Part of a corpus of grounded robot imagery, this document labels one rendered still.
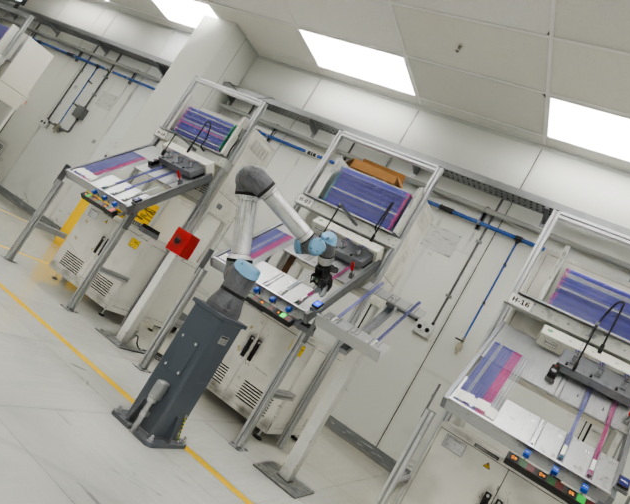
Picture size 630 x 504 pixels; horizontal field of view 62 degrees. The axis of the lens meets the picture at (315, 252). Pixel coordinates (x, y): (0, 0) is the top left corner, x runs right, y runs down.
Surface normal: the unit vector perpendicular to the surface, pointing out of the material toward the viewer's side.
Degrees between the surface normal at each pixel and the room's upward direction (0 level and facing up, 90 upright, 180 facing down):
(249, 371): 90
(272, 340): 90
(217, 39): 90
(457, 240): 90
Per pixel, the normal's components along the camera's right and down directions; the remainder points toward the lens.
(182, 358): -0.38, -0.33
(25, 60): 0.78, 0.41
